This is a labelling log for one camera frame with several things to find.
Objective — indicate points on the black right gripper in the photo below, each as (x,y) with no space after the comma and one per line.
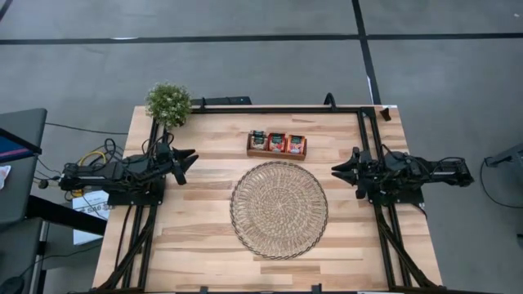
(369,171)

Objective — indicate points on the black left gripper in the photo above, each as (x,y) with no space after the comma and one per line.
(165,168)

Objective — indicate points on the orange tea bag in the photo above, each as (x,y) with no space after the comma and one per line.
(296,144)

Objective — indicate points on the red strawberry tea bag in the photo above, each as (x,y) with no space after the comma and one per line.
(276,143)

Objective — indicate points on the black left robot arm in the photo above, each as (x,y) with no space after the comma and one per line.
(102,175)

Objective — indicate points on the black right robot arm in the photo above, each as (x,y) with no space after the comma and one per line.
(433,173)

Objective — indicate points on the wooden tea organiser box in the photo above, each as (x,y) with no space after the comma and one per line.
(278,156)

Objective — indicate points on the green potted plant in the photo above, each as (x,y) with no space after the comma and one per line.
(168,104)

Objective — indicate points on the small black corner clip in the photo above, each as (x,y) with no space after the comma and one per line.
(385,114)

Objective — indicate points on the black mounting bar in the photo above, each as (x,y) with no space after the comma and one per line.
(220,101)

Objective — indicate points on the round woven straw placemat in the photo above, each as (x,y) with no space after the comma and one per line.
(279,210)

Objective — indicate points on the white paper sheet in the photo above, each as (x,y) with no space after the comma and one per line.
(92,202)

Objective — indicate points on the black desk crossbar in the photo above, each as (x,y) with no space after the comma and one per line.
(61,214)

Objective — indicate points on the grey office desk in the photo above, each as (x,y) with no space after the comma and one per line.
(24,183)

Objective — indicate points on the dark blue screen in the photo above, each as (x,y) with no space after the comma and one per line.
(12,149)

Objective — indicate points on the white crumpled object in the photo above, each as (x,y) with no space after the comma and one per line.
(4,175)

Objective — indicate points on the black computer mouse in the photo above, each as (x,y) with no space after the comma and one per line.
(10,286)

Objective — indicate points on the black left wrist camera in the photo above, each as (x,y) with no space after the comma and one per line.
(164,150)

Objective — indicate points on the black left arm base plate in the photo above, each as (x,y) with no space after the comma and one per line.
(135,199)

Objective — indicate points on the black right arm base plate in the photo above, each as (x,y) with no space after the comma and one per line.
(412,199)

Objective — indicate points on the black hook bracket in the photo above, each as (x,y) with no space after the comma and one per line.
(334,103)

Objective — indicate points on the black aluminium table frame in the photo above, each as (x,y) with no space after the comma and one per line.
(286,110)

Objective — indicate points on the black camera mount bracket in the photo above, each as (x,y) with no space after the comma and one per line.
(316,289)
(203,290)

